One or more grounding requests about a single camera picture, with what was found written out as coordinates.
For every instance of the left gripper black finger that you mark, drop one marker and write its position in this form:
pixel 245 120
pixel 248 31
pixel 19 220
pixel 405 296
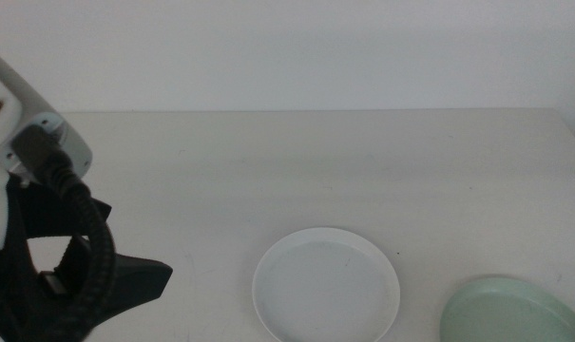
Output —
pixel 137 280

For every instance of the white shallow bowl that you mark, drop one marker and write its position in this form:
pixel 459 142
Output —
pixel 325 285

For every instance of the pale green shallow bowl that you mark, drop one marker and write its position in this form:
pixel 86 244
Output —
pixel 505 316

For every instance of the grey white wrist camera box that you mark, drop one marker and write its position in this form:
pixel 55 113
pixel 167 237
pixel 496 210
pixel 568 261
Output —
pixel 35 119

